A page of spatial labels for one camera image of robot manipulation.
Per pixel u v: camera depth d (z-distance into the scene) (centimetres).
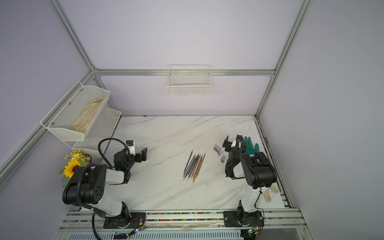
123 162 73
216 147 101
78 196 43
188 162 95
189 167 93
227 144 86
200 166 93
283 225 73
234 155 72
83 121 77
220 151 100
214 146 102
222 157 98
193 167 93
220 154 98
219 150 101
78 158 68
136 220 72
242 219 67
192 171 91
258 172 51
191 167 93
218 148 101
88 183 47
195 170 91
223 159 96
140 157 85
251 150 100
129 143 81
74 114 80
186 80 96
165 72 93
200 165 93
